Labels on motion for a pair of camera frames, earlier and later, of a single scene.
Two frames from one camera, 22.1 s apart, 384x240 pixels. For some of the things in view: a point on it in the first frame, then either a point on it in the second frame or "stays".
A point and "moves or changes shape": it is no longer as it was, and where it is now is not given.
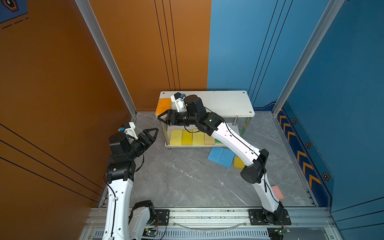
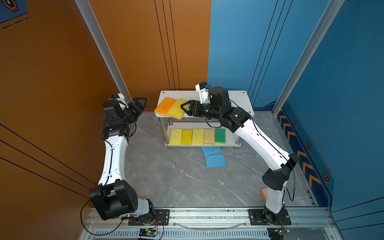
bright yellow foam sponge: (186, 138) stays
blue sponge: (215, 154) to (207, 150)
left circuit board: (149, 232) stays
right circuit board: (277, 233) stays
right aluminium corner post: (326, 21) stays
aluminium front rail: (205, 223) stays
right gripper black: (169, 117) to (193, 103)
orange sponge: (163, 104) stays
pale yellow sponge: (208, 140) stays
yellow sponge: (238, 163) moves or changes shape
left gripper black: (149, 141) to (139, 109)
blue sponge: (227, 158) to (215, 160)
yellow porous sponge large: (176, 137) stays
